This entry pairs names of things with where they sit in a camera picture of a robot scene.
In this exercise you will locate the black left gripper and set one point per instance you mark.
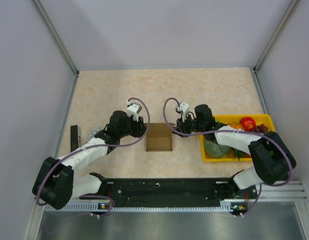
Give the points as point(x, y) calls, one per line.
point(140, 128)

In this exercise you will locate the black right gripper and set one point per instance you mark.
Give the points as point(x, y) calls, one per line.
point(181, 126)

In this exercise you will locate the brown cardboard box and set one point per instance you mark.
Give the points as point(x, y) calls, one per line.
point(159, 138)

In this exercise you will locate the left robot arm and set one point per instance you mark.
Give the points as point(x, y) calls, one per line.
point(56, 183)

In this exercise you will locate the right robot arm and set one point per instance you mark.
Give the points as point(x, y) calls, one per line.
point(272, 161)

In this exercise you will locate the black rectangular box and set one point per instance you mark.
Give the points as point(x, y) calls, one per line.
point(75, 137)

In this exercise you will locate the green melon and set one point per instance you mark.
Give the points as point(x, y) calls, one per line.
point(215, 150)

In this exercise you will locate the orange pineapple with leaves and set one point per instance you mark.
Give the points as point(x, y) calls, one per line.
point(238, 154)

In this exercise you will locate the red apple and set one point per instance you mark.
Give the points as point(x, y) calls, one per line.
point(248, 123)

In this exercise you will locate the dark purple grapes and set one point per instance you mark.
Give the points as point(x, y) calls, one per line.
point(261, 129)

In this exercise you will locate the yellow plastic tray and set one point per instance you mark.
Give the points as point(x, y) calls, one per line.
point(225, 119)

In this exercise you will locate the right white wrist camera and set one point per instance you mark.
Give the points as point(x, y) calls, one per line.
point(182, 108)

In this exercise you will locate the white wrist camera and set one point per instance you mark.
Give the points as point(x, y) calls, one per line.
point(182, 108)
point(132, 110)

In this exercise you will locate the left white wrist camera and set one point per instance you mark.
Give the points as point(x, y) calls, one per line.
point(132, 110)

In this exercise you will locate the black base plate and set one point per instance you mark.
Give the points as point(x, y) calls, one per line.
point(172, 192)

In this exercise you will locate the white slotted cable duct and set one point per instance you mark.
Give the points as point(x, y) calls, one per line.
point(96, 207)

